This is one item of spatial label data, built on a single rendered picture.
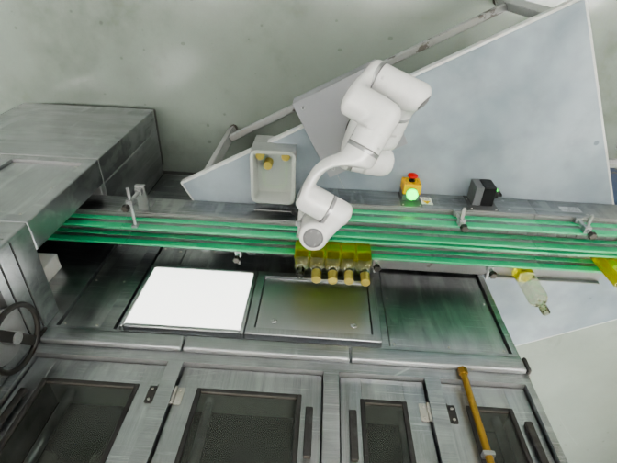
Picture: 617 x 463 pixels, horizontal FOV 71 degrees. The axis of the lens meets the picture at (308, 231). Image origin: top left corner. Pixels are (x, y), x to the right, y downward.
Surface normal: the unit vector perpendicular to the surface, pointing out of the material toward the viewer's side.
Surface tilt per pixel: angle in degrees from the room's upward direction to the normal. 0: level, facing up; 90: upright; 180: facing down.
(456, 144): 0
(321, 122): 3
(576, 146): 0
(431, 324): 91
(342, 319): 90
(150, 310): 90
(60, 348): 90
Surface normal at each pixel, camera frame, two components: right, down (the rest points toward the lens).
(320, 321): 0.04, -0.84
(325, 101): 0.00, 0.54
